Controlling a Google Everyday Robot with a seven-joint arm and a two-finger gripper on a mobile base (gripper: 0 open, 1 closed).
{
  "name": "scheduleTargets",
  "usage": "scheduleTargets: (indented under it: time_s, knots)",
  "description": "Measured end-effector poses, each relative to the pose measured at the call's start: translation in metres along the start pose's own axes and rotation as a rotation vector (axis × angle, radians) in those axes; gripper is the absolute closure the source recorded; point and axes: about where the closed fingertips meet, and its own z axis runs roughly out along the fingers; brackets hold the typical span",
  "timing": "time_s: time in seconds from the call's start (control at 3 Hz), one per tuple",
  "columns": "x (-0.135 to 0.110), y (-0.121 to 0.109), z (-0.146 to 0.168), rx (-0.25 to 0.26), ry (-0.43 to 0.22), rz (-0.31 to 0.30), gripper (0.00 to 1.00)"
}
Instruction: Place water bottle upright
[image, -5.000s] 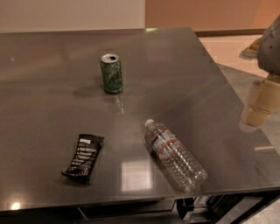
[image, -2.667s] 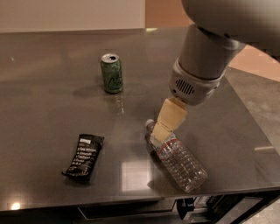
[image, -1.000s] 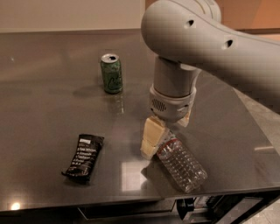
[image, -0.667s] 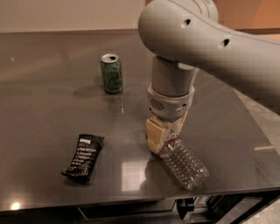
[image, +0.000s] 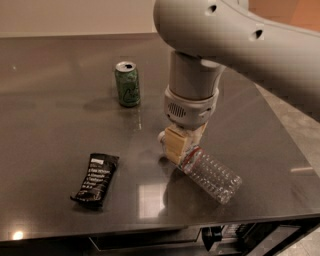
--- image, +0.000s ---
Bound black equipment under table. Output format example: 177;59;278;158
201;223;300;256

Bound black snack bar wrapper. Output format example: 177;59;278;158
70;153;119;208

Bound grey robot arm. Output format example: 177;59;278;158
153;0;320;165

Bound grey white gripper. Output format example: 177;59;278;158
164;88;219;165

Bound clear plastic water bottle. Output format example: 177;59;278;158
157;130;243;205

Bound green soda can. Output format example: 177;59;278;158
115;61;140;107

